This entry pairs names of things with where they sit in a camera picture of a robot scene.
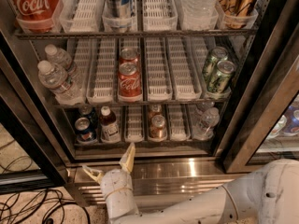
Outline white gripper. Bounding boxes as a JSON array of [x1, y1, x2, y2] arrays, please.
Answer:
[[82, 143, 135, 197]]

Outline brown drink plastic bottle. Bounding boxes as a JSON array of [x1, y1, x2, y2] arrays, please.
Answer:
[[99, 106, 121, 143]]

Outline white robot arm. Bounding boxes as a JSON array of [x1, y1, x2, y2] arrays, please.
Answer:
[[83, 144, 299, 224]]

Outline steel fridge base grille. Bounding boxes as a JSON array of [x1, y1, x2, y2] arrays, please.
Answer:
[[65, 158, 242, 210]]

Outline front orange can bottom shelf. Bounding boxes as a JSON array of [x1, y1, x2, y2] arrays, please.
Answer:
[[149, 115, 166, 138]]

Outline orange can shelf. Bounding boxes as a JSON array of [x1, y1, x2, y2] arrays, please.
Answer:
[[148, 105, 163, 119], [149, 115, 166, 138]]

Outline rear orange can bottom shelf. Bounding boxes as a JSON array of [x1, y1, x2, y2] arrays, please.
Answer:
[[148, 105, 163, 119]]

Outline fridge door left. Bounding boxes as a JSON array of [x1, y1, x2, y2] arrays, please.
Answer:
[[0, 52, 67, 194]]

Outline front water bottle bottom shelf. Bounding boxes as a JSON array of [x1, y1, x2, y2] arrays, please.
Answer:
[[195, 107, 220, 141]]

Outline rear water bottle bottom shelf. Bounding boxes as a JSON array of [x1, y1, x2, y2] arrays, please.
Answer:
[[195, 101, 215, 116]]

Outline front water bottle middle shelf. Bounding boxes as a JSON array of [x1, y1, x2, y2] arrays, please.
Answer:
[[37, 61, 85, 105]]

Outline rear water bottle middle shelf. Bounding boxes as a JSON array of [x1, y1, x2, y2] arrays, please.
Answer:
[[44, 44, 79, 79]]

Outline glass fridge door right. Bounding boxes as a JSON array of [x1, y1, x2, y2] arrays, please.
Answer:
[[223, 25, 299, 173]]

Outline silver blue can top shelf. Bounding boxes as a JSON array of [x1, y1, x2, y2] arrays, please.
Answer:
[[106, 0, 133, 19]]

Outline clear water bottle top shelf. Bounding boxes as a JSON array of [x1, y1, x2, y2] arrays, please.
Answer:
[[182, 0, 219, 31]]

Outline gold can top shelf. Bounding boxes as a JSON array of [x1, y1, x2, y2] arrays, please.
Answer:
[[216, 0, 258, 30]]

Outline front blue Pepsi can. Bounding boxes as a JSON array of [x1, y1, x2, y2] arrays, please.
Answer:
[[75, 118, 97, 144]]

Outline blue pepsi can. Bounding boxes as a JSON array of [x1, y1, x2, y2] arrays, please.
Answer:
[[75, 118, 97, 144], [78, 106, 98, 127]]

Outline rear blue Pepsi can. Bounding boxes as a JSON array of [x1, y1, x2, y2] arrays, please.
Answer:
[[78, 106, 98, 127]]

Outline front red Coca-Cola can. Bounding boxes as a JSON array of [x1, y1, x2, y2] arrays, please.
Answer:
[[118, 63, 142, 102]]

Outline rear red Coca-Cola can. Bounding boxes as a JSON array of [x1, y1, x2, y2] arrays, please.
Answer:
[[119, 48, 140, 65]]

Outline front green can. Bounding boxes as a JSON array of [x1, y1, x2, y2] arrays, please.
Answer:
[[206, 61, 235, 93]]

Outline green can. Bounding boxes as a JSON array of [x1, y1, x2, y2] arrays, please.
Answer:
[[202, 47, 229, 80], [206, 61, 235, 93]]

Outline rear green can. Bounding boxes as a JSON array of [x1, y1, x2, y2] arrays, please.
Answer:
[[202, 47, 229, 80]]

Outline white can behind glass door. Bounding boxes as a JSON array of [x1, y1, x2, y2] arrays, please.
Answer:
[[268, 115, 287, 138]]

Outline large red Coca-Cola can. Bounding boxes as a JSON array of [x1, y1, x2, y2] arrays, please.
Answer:
[[12, 0, 64, 33]]

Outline blue can behind glass door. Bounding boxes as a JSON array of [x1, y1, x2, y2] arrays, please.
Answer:
[[282, 105, 299, 136]]

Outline black cables on floor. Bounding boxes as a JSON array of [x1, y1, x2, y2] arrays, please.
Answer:
[[0, 138, 92, 224]]

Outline middle wire shelf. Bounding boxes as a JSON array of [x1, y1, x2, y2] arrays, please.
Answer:
[[52, 98, 229, 109]]

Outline wire shelf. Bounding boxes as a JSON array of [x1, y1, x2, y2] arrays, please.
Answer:
[[52, 98, 229, 109], [14, 29, 257, 40]]

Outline top wire shelf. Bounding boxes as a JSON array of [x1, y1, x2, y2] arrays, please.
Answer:
[[14, 29, 257, 40]]

